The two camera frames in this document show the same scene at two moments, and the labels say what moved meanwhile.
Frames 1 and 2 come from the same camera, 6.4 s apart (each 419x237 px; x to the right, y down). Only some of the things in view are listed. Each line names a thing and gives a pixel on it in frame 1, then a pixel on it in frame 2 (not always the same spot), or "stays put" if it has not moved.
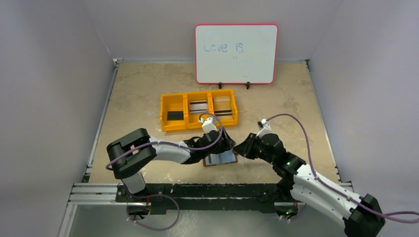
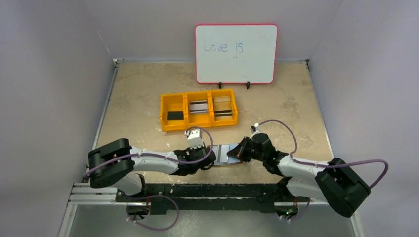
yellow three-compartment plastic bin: [182, 111] stays put
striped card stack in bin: [198, 106] stays put
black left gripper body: [224, 146] -> [191, 150]
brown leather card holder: [226, 157] stays put
